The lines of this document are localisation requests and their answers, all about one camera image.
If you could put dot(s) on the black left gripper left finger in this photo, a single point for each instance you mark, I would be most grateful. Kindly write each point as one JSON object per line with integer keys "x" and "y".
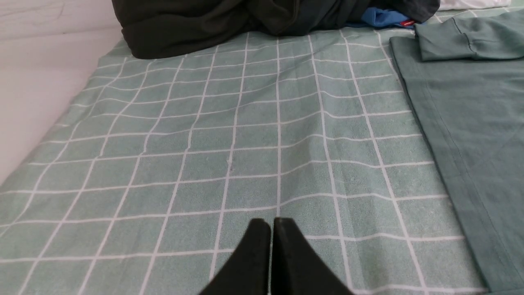
{"x": 246, "y": 270}

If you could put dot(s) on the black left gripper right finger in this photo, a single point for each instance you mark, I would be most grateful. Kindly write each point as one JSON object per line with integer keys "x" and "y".
{"x": 296, "y": 269}

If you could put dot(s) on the green long-sleeve top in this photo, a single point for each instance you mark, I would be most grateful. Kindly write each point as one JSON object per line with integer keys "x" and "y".
{"x": 464, "y": 79}

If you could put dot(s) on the green checked table cloth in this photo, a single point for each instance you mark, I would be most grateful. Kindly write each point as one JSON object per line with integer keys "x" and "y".
{"x": 146, "y": 184}

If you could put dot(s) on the dark grey garment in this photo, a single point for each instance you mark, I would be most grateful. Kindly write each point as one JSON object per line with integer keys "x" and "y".
{"x": 336, "y": 14}

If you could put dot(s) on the dark olive hoodie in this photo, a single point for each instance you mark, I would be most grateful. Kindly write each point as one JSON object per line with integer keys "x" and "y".
{"x": 155, "y": 29}

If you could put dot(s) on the blue garment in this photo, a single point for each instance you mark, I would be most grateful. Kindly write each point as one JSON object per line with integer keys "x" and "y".
{"x": 383, "y": 18}

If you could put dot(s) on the white garment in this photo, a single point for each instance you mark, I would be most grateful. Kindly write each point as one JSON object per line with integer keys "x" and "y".
{"x": 457, "y": 5}

